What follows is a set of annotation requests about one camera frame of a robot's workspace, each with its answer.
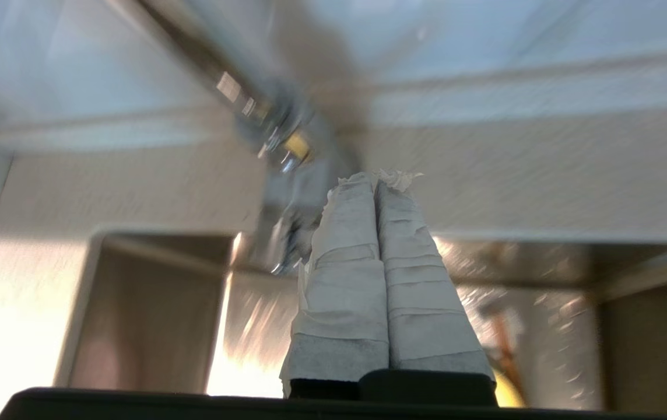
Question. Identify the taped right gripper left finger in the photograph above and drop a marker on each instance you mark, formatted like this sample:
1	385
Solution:
345	280

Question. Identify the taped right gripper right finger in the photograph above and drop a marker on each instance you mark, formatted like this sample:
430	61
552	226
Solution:
421	303

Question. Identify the yellow plastic bowl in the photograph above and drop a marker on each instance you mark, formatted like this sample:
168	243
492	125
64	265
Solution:
508	394

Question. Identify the stainless steel sink basin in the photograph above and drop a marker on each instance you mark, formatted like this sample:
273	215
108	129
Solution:
153	315

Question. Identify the chrome gooseneck faucet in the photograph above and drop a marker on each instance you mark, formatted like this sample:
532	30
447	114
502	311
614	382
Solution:
275	116

